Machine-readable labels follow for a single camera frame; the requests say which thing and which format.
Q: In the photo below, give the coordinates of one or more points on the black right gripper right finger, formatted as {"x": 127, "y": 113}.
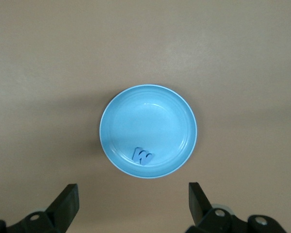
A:
{"x": 201, "y": 211}

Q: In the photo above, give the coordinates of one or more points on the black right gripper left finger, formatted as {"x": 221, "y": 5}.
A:
{"x": 63, "y": 208}

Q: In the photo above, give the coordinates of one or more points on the blue foam letter W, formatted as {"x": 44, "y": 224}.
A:
{"x": 143, "y": 157}

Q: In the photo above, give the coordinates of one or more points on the blue plate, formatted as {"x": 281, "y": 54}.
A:
{"x": 148, "y": 121}

